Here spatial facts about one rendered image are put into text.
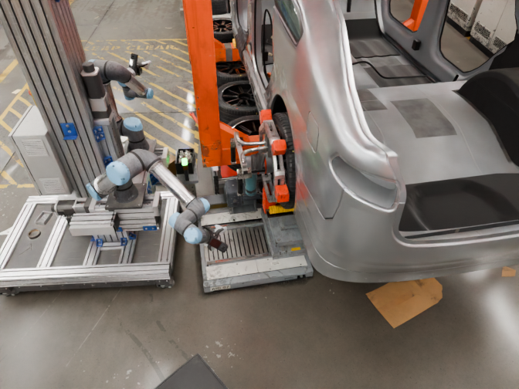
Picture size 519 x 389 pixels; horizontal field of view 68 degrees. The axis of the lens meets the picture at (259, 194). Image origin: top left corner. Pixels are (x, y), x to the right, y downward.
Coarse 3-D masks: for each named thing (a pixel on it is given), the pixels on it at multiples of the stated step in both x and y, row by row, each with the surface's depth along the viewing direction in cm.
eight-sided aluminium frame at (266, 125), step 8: (264, 120) 252; (272, 120) 252; (264, 128) 260; (272, 128) 249; (272, 136) 240; (264, 152) 286; (272, 160) 240; (280, 160) 237; (280, 168) 238; (264, 176) 286; (280, 176) 237; (264, 184) 282; (272, 184) 282; (280, 184) 244; (272, 192) 277; (272, 200) 257
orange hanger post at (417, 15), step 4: (416, 0) 458; (420, 0) 451; (424, 0) 448; (428, 0) 449; (416, 4) 459; (420, 4) 452; (424, 4) 452; (412, 8) 468; (416, 8) 460; (420, 8) 454; (424, 8) 455; (412, 12) 469; (416, 12) 461; (420, 12) 458; (412, 16) 470; (416, 16) 462; (420, 16) 461; (416, 20) 463; (420, 20) 464; (416, 24) 467; (416, 28) 470
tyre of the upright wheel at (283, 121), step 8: (280, 120) 243; (288, 120) 243; (280, 128) 243; (288, 128) 238; (288, 136) 234; (288, 144) 233; (288, 152) 233; (288, 160) 233; (288, 168) 235; (272, 176) 292; (288, 176) 238; (288, 184) 240; (288, 208) 259
